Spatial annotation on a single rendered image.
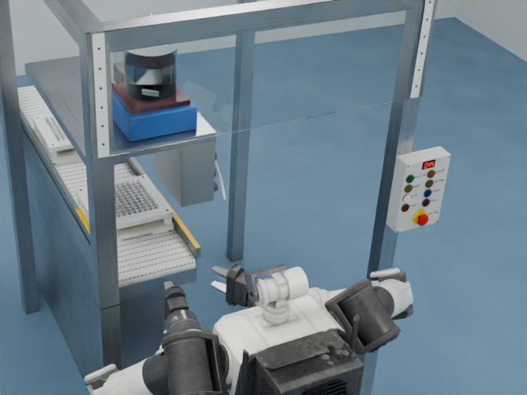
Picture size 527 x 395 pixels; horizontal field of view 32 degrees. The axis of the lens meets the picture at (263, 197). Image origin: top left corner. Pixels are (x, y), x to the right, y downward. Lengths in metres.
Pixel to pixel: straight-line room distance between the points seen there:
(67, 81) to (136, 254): 0.57
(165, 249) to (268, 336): 0.93
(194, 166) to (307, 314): 0.72
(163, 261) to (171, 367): 0.90
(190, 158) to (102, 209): 0.29
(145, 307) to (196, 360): 1.10
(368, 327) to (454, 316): 2.10
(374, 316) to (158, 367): 0.50
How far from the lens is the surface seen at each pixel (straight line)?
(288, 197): 4.79
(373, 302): 2.10
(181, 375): 1.91
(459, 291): 4.32
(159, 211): 2.88
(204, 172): 2.61
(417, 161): 2.86
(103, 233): 2.52
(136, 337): 3.07
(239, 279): 2.47
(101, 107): 2.31
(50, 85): 2.83
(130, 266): 2.77
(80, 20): 2.30
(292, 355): 1.93
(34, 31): 5.99
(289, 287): 1.95
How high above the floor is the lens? 2.58
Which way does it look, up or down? 33 degrees down
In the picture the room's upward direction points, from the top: 4 degrees clockwise
